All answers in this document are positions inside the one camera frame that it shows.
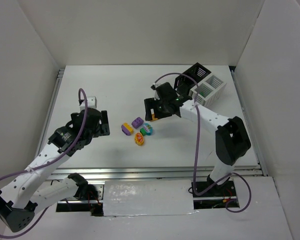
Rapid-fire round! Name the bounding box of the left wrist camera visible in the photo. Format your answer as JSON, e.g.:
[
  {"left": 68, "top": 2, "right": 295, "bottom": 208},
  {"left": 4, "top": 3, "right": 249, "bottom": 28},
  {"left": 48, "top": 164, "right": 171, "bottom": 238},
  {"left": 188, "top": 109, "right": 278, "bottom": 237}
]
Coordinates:
[{"left": 79, "top": 96, "right": 97, "bottom": 111}]

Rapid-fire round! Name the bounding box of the aluminium rail frame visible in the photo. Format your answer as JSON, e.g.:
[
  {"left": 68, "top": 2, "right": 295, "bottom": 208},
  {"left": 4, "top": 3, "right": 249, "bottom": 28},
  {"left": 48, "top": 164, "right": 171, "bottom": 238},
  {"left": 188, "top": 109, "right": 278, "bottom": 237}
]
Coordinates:
[{"left": 37, "top": 67, "right": 270, "bottom": 181}]

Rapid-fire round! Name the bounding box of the purple lego brick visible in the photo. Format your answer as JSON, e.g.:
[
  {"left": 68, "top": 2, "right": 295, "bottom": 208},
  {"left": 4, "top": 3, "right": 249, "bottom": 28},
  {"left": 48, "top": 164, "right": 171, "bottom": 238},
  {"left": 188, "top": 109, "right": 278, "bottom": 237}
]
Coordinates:
[{"left": 131, "top": 117, "right": 144, "bottom": 129}]

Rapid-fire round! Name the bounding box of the teal frog flower lego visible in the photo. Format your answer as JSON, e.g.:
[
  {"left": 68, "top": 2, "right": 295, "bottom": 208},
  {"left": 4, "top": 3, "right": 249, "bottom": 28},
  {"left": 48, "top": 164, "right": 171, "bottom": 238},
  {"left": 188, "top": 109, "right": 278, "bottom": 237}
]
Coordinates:
[{"left": 139, "top": 123, "right": 153, "bottom": 136}]

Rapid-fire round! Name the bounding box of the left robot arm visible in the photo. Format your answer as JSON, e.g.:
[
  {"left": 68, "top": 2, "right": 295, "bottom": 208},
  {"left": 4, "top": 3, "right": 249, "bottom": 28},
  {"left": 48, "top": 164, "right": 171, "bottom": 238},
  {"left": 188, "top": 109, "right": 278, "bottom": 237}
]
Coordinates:
[{"left": 0, "top": 107, "right": 110, "bottom": 233}]

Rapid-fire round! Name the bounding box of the white slatted container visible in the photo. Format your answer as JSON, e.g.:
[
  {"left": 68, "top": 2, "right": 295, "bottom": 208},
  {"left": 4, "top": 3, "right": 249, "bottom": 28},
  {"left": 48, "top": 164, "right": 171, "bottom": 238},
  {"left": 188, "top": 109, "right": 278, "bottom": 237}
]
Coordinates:
[{"left": 188, "top": 73, "right": 227, "bottom": 108}]

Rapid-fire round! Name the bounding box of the black slatted container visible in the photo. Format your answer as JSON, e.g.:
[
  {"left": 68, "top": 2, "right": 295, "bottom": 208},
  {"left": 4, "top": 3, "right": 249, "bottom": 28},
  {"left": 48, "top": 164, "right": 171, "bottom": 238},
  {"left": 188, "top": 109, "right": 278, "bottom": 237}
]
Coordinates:
[{"left": 173, "top": 62, "right": 212, "bottom": 97}]

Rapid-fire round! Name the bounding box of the yellow butterfly lego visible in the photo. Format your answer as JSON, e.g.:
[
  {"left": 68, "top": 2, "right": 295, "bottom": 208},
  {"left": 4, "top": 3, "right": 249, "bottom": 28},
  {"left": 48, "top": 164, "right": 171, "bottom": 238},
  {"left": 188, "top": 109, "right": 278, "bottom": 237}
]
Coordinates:
[{"left": 134, "top": 132, "right": 145, "bottom": 146}]

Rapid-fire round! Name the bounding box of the white foil cover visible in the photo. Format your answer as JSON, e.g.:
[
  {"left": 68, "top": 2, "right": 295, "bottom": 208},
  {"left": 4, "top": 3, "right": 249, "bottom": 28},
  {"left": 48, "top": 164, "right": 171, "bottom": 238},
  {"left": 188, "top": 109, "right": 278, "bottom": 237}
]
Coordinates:
[{"left": 103, "top": 179, "right": 195, "bottom": 217}]

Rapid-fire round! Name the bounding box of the purple and yellow lego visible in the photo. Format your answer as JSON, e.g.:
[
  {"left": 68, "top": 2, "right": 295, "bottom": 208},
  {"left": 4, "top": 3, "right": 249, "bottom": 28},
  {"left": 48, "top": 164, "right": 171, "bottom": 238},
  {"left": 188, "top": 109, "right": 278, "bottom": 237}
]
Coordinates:
[{"left": 121, "top": 122, "right": 134, "bottom": 136}]

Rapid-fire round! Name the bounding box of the yellow curved lego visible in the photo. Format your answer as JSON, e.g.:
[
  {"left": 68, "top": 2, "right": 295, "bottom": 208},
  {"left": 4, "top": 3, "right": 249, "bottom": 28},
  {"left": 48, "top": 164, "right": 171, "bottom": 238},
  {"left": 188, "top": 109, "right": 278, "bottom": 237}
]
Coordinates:
[{"left": 150, "top": 113, "right": 158, "bottom": 122}]

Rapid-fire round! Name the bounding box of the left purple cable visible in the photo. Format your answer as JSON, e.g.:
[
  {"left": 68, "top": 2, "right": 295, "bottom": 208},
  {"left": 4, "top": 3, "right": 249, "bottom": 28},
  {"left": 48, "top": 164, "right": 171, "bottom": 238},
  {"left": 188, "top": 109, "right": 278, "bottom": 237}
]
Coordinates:
[{"left": 0, "top": 87, "right": 89, "bottom": 238}]

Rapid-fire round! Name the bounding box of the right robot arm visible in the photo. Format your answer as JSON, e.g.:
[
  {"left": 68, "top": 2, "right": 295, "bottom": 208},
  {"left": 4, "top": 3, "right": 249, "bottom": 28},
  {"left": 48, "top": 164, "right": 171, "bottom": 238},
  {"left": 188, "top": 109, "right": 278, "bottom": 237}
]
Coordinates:
[{"left": 144, "top": 82, "right": 252, "bottom": 186}]

